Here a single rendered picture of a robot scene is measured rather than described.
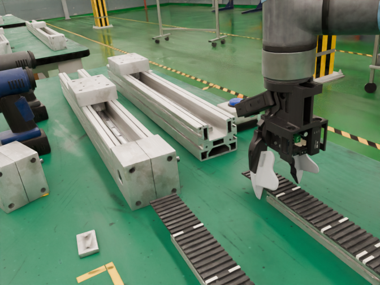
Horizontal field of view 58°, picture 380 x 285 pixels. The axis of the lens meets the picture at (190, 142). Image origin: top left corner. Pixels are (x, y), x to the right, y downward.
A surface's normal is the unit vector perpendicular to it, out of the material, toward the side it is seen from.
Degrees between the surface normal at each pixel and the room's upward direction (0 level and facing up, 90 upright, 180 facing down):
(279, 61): 90
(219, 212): 0
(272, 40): 90
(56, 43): 90
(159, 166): 90
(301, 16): 101
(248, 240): 0
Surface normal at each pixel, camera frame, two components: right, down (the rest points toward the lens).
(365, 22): -0.35, 0.81
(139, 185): 0.44, 0.36
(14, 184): 0.74, 0.23
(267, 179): -0.88, 0.00
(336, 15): -0.42, 0.62
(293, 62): -0.07, 0.44
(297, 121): -0.89, 0.27
